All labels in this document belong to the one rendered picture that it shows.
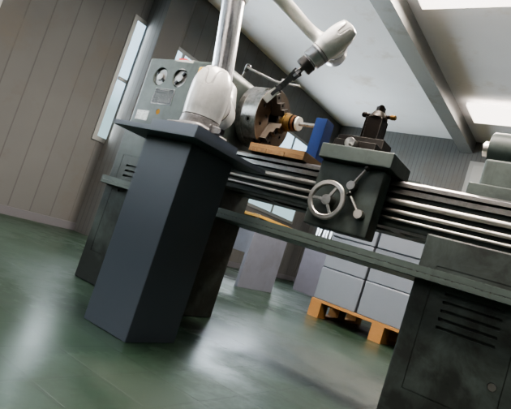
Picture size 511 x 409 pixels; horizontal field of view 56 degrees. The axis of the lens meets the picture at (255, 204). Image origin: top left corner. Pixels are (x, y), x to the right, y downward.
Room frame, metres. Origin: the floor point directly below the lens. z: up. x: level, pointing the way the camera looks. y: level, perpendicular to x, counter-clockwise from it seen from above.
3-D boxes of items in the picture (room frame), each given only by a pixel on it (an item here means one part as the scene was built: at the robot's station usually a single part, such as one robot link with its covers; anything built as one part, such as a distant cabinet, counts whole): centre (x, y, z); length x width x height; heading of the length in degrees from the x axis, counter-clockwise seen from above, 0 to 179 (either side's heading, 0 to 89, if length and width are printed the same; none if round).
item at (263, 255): (5.41, 0.27, 0.37); 1.38 x 0.71 x 0.74; 54
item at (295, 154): (2.27, -0.11, 0.88); 0.36 x 0.30 x 0.04; 145
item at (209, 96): (1.87, 0.31, 0.97); 0.18 x 0.16 x 0.22; 174
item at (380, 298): (4.27, -1.54, 0.66); 1.34 x 0.89 x 1.33; 49
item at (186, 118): (1.85, 0.29, 0.83); 0.22 x 0.18 x 0.06; 54
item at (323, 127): (2.22, -0.19, 1.00); 0.08 x 0.06 x 0.23; 145
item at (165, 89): (2.63, 0.43, 1.06); 0.59 x 0.48 x 0.39; 55
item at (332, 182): (1.84, -0.32, 0.73); 0.27 x 0.12 x 0.27; 55
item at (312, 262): (7.30, -1.59, 0.41); 1.50 x 0.77 x 0.83; 144
